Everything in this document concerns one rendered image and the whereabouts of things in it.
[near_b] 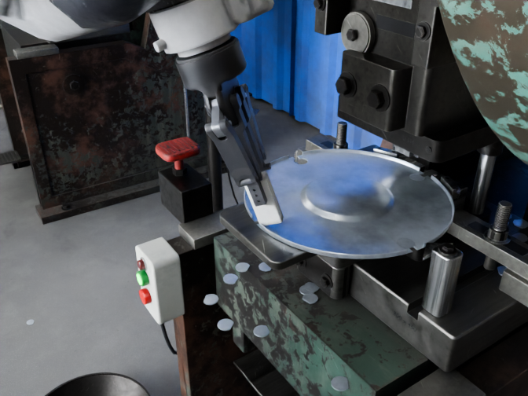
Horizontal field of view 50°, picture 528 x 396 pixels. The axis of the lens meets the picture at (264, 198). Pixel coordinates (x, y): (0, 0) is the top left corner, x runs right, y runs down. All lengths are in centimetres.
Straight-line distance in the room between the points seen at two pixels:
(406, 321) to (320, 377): 14
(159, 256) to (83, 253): 117
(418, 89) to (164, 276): 51
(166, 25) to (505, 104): 36
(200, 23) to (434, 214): 40
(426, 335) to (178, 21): 47
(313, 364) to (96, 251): 140
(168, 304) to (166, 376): 63
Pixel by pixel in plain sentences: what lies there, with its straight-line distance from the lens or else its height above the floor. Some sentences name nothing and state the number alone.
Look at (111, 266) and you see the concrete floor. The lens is 201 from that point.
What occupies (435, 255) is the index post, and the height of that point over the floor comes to 79.
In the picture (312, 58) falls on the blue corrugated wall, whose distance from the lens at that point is 286.
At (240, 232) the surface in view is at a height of 78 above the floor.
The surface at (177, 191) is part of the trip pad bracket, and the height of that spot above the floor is 70.
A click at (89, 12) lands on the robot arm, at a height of 107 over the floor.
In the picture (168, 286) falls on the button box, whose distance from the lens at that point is 97.
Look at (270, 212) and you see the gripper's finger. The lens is 71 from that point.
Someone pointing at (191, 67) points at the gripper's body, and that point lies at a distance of 62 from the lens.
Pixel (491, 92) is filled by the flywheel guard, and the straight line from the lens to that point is 37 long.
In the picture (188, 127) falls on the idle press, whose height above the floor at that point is 24.
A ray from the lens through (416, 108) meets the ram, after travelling 73.
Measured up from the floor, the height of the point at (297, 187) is 78.
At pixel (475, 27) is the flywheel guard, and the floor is 111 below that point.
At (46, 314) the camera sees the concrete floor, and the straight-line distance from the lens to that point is 188.
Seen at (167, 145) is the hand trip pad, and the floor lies 76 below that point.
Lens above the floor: 118
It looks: 31 degrees down
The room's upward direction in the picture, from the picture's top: straight up
